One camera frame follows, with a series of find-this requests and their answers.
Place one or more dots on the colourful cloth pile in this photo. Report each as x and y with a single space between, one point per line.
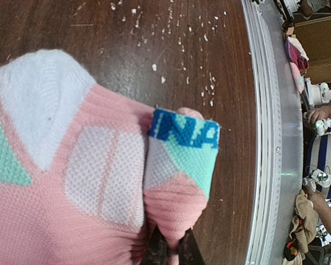
298 61

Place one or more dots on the person in striped shirt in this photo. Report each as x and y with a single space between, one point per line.
319 157

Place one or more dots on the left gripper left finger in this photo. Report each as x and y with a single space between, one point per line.
156 252

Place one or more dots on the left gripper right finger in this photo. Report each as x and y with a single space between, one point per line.
188 250

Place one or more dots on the pink patterned sock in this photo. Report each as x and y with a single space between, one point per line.
87 175

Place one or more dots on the aluminium front rail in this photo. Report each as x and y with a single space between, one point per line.
279 140

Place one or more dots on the beige cloth bundle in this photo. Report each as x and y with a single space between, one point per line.
302 230

